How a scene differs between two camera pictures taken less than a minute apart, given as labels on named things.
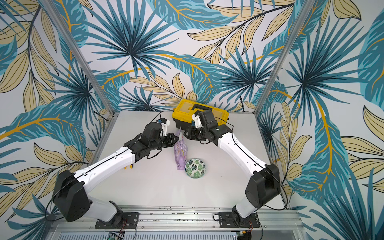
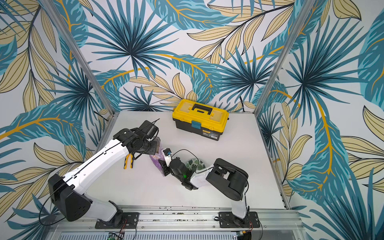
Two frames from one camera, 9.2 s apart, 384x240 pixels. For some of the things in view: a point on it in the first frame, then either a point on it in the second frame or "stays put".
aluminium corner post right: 303,13 stays put
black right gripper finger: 190,133 → 166,170
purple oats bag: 180,150 → 158,155
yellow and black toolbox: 184,110 stays put
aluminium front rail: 185,224 stays put
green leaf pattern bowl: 195,168 stays put
